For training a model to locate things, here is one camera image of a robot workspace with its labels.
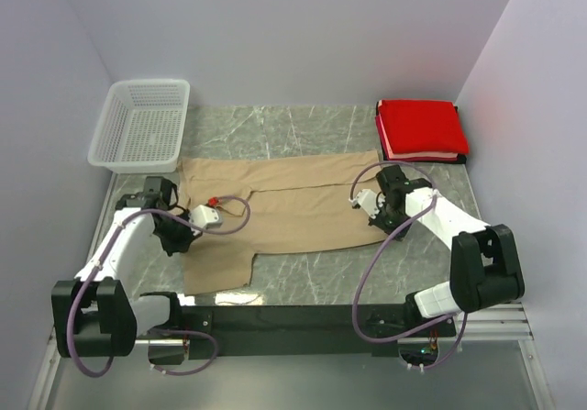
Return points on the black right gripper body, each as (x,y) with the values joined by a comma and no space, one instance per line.
(388,220)

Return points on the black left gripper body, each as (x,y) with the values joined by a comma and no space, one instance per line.
(172,234)

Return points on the beige t-shirt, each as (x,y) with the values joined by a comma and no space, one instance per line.
(279,206)

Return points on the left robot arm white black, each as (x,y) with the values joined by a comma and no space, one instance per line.
(92,311)

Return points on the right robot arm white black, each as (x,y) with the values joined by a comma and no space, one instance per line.
(484,268)

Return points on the folded red t-shirt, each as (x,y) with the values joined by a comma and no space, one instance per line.
(420,130)

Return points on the white plastic basket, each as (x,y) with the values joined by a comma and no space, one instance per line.
(140,128)

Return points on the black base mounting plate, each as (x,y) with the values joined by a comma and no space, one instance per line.
(261,330)

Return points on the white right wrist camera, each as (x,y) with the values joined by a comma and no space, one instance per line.
(367,200)

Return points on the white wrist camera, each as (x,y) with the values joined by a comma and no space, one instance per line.
(206,216)
(367,200)

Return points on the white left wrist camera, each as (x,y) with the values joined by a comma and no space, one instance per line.
(206,216)

